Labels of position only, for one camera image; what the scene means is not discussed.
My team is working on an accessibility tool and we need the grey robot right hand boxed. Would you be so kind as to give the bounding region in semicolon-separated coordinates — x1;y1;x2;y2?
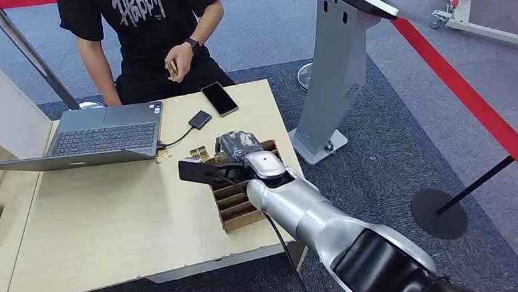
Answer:
213;129;266;165

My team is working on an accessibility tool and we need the person's left hand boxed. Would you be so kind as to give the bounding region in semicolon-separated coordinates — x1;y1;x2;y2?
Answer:
163;41;196;84

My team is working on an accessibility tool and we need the small black card reader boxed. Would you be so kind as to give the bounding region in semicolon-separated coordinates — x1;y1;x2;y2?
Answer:
187;110;214;132

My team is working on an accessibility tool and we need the person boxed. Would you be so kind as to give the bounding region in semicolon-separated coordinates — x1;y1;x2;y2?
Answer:
56;0;238;110

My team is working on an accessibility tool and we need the single gold card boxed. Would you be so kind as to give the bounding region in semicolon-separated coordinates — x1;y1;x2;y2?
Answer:
154;148;173;164

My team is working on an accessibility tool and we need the black wristwatch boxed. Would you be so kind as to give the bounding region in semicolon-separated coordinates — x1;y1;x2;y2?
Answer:
183;37;202;57

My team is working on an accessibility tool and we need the gold cards pile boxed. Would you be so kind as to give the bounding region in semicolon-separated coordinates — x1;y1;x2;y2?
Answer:
188;145;211;163

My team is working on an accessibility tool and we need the black smartphone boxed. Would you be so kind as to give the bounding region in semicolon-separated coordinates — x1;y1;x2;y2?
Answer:
200;80;240;119

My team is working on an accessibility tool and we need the brown slotted cardboard box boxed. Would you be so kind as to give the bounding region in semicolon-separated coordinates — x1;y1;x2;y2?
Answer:
207;139;287;235

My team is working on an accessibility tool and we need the grey open laptop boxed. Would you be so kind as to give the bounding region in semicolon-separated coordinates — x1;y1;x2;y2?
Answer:
0;100;167;174

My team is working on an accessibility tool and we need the grey kiosk with screen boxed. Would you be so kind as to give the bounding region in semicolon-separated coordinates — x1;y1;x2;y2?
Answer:
281;0;408;168

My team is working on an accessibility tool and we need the grey desk underframe beam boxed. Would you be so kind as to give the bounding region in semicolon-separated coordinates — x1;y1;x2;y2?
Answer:
143;242;293;286

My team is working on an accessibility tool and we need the wooden desk leg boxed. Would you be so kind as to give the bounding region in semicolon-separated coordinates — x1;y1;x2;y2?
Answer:
286;240;310;272

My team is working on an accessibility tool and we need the dark slanted pole with base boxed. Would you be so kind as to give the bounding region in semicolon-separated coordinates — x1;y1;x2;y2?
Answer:
0;0;106;116

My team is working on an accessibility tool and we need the white cabinet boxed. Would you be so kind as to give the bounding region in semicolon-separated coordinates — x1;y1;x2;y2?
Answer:
0;61;56;162

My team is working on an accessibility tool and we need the black stanchion with round base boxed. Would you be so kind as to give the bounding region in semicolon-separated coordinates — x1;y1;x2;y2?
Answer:
406;132;518;243

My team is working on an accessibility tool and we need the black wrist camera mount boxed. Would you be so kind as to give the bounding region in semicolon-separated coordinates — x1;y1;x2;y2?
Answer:
177;155;257;188

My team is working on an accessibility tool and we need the thin black reader cable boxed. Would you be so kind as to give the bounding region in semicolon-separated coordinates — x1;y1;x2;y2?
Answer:
155;126;196;150

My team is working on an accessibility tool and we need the round silver base plate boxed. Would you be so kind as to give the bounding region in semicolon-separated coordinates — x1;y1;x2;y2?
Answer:
296;62;315;93

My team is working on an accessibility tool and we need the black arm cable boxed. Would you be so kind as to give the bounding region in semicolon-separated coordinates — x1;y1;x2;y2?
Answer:
206;164;318;292

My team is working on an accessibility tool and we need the white wheeled frame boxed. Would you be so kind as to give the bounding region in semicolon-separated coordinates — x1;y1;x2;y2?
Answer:
427;0;518;57

